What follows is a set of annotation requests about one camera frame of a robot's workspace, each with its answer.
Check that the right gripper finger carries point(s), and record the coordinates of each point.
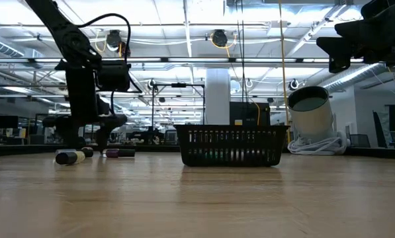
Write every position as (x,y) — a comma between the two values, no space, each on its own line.
(376,36)
(337,54)

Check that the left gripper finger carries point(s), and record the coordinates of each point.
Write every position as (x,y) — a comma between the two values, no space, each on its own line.
(103,140)
(68,137)

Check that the pale nail polish bottle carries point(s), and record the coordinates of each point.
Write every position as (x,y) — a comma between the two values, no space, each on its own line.
(87,152)

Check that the purple nail polish bottle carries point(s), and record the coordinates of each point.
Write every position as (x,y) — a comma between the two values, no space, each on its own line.
(119,153)

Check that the yellow nail polish bottle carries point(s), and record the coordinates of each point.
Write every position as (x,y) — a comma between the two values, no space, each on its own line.
(66,158)

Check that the black slotted plastic basket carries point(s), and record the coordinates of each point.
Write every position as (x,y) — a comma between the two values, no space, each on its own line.
(230,145)

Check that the small black ceiling reel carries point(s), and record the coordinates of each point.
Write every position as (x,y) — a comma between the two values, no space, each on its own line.
(294,84)
(151,85)

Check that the white cylindrical canister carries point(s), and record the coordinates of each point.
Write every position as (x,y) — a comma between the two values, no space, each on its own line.
(311,122)

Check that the dark slanted panel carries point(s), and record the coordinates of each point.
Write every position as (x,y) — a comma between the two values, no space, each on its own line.
(379,132)

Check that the black cabinet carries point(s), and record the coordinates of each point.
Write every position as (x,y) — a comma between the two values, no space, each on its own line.
(246,112)

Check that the yellow rectangular sign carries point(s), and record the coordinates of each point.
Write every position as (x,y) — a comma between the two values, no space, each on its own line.
(238,122)

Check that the white building column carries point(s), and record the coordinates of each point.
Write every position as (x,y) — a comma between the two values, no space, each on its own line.
(217,96)

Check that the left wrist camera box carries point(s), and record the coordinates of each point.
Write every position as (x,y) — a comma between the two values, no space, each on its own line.
(114,76)

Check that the black aluminium table frame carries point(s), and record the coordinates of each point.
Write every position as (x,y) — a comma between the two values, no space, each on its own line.
(25,149)

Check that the black metal frame stand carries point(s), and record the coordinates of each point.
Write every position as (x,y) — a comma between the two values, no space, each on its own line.
(179,85)

